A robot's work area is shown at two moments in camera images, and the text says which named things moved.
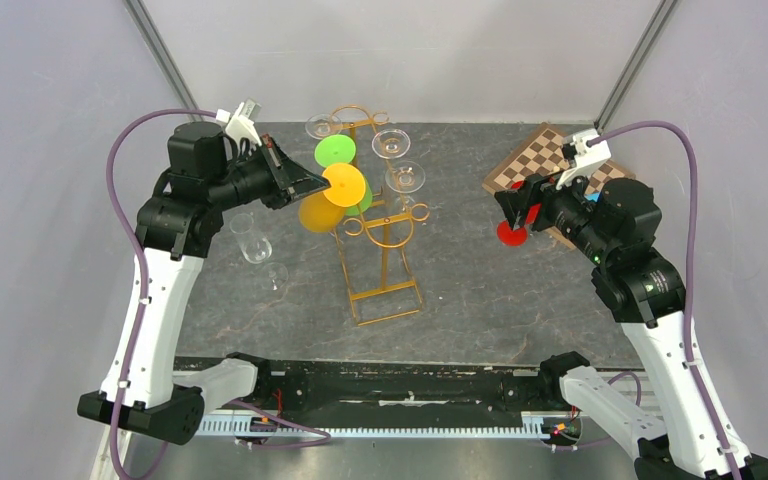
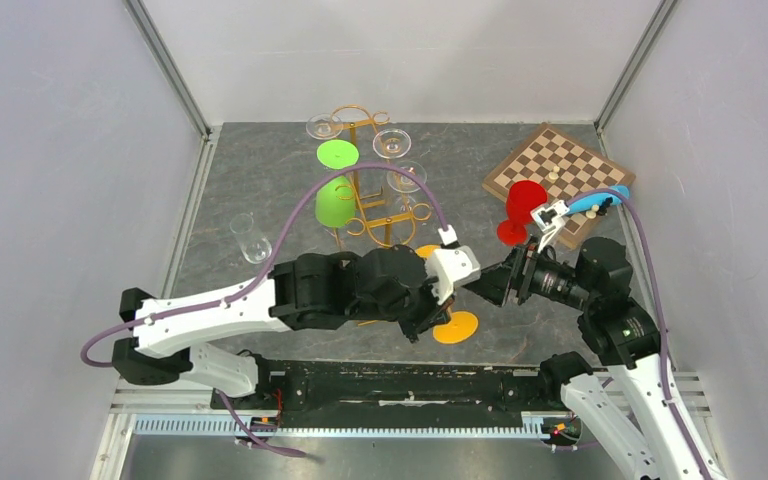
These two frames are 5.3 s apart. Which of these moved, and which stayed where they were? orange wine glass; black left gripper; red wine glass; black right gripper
Moved: black right gripper; black left gripper; orange wine glass
Stayed: red wine glass
